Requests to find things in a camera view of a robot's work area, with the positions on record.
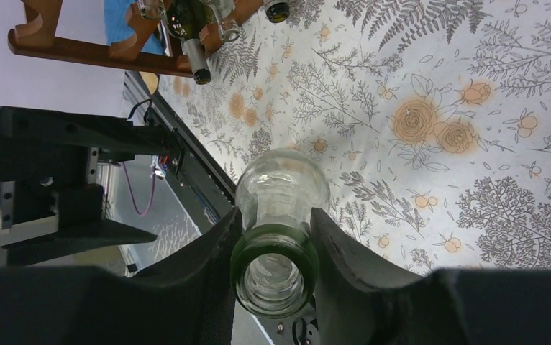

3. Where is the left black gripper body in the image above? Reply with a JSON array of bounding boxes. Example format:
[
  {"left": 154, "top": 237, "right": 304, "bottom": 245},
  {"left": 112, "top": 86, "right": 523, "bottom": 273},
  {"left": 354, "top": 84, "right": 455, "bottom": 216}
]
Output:
[{"left": 0, "top": 106, "right": 102, "bottom": 239}]

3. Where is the green wine bottle brown label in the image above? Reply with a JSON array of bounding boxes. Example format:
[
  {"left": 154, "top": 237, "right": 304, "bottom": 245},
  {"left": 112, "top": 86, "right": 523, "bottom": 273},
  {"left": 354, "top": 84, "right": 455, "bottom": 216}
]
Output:
[{"left": 166, "top": 0, "right": 211, "bottom": 85}]

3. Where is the blue cloth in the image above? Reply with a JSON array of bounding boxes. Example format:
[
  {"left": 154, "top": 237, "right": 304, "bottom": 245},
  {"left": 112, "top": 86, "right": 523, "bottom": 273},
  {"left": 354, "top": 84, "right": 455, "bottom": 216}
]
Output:
[{"left": 103, "top": 0, "right": 165, "bottom": 55}]

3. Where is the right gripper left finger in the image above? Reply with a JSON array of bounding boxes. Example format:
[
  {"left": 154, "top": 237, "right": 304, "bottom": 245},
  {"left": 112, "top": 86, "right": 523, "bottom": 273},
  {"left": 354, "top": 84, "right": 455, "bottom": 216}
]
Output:
[{"left": 0, "top": 208, "right": 242, "bottom": 344}]

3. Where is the green wine bottle silver neck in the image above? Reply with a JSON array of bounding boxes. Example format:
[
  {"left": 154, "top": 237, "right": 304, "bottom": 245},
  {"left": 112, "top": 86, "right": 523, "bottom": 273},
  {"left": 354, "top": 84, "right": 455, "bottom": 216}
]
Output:
[{"left": 263, "top": 0, "right": 290, "bottom": 24}]

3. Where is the clear tall bottle back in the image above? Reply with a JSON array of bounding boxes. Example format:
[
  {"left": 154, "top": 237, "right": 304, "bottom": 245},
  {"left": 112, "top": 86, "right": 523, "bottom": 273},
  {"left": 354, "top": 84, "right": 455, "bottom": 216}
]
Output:
[{"left": 207, "top": 0, "right": 241, "bottom": 43}]

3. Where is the clear bottle dark label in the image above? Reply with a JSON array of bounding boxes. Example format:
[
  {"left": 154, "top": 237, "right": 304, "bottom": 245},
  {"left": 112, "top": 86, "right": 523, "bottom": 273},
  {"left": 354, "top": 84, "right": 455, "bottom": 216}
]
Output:
[{"left": 230, "top": 148, "right": 330, "bottom": 319}]

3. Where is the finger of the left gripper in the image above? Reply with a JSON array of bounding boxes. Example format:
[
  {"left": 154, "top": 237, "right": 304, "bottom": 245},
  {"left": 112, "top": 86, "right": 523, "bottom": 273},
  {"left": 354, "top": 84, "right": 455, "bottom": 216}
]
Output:
[
  {"left": 65, "top": 123, "right": 183, "bottom": 155},
  {"left": 0, "top": 219, "right": 157, "bottom": 267}
]

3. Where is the yellow cloth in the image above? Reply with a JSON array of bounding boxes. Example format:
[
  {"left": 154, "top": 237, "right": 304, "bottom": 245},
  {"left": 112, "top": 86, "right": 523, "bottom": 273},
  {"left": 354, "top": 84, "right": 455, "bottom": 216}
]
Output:
[{"left": 140, "top": 72, "right": 159, "bottom": 95}]

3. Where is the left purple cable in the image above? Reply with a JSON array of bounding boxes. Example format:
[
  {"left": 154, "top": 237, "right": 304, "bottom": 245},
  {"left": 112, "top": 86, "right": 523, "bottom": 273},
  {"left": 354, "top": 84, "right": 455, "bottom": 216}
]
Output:
[{"left": 120, "top": 162, "right": 158, "bottom": 218}]

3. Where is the clear square glass bottle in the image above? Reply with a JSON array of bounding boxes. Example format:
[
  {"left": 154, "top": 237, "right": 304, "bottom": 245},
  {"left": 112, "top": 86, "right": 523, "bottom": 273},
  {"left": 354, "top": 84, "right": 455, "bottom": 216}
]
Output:
[{"left": 137, "top": 0, "right": 166, "bottom": 19}]

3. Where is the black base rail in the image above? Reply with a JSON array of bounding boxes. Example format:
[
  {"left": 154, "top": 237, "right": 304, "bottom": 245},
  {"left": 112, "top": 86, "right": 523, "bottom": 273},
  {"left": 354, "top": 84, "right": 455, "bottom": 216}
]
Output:
[{"left": 124, "top": 71, "right": 235, "bottom": 234}]

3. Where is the floral tablecloth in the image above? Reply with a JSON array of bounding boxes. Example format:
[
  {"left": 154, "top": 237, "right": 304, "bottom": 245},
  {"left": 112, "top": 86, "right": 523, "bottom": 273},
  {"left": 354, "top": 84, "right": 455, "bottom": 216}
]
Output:
[{"left": 158, "top": 1, "right": 551, "bottom": 274}]

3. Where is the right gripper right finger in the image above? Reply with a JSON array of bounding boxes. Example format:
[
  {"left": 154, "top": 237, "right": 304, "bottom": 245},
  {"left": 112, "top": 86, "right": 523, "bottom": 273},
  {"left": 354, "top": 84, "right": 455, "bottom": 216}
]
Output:
[{"left": 311, "top": 208, "right": 551, "bottom": 344}]

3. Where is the brown wooden wine rack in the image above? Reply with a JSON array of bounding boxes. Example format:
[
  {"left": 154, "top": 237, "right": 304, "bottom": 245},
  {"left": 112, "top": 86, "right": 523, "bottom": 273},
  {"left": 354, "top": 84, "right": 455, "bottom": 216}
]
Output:
[{"left": 7, "top": 0, "right": 265, "bottom": 78}]

